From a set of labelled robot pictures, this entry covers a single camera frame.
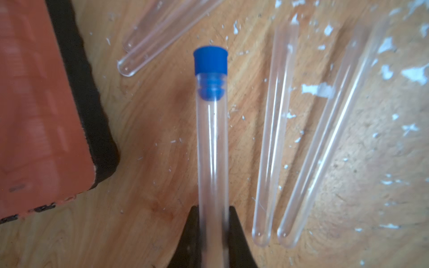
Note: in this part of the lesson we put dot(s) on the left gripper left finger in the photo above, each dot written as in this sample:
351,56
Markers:
188,251

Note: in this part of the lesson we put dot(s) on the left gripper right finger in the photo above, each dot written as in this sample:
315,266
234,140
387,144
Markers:
240,255

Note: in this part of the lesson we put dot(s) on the clear test tube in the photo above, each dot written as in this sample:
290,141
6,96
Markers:
153,16
283,59
351,75
213,168
164,35

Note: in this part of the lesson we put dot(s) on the blue stopper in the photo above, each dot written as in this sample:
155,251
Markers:
210,68

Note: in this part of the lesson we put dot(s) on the orange plastic tool case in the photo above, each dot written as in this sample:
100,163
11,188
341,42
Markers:
55,137

